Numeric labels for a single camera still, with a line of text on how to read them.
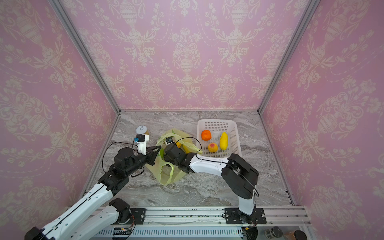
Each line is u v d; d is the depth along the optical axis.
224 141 0.97
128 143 0.63
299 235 0.62
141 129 1.03
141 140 0.64
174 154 0.66
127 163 0.59
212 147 0.92
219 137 1.03
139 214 0.74
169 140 0.76
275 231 0.62
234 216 0.73
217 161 0.52
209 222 0.73
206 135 0.98
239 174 0.52
